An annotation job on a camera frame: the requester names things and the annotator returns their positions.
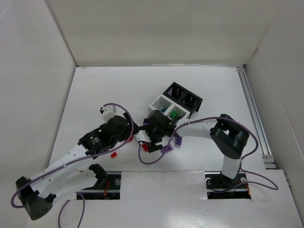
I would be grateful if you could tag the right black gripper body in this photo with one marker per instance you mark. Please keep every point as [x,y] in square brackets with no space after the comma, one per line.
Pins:
[153,139]

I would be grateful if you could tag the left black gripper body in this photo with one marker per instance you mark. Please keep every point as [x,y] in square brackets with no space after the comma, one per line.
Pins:
[129,124]

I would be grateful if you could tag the light green lego brick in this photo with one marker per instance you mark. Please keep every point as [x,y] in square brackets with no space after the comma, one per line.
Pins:
[174,114]

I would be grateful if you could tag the small red lego piece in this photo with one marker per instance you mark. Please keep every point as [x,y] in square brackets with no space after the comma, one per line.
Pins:
[113,155]

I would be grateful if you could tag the red rectangular lego brick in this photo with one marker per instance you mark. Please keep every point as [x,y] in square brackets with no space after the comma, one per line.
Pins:
[145,147]

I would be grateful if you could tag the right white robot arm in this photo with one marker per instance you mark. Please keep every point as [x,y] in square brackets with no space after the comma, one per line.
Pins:
[228,135]

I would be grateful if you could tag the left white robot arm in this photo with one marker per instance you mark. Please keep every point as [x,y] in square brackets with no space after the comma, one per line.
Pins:
[76,170]

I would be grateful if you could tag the purple round lego brick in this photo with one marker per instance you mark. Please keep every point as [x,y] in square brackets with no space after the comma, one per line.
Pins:
[146,121]

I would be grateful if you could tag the white double bin container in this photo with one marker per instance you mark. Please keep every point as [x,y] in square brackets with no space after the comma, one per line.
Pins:
[164,102]

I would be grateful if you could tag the purple sloped lego brick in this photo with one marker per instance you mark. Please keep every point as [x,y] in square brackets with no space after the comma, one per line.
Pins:
[166,149]

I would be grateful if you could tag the purple rectangular lego brick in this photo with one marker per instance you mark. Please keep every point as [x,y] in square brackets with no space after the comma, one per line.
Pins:
[178,141]

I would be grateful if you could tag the black double bin container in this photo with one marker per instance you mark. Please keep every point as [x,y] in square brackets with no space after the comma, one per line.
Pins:
[183,97]

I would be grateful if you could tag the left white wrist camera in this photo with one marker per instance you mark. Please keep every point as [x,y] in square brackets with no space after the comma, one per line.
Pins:
[108,112]

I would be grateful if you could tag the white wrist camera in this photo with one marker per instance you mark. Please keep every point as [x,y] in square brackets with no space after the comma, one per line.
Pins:
[141,136]
[108,112]

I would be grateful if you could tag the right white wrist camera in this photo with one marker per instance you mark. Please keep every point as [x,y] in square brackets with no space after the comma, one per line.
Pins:
[141,136]

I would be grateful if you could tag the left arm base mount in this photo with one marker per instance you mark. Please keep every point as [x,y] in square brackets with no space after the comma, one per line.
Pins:
[106,187]

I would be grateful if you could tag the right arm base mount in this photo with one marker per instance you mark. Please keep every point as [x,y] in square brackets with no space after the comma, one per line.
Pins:
[221,187]

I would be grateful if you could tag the aluminium rail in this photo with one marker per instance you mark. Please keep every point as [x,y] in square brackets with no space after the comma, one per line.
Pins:
[267,156]

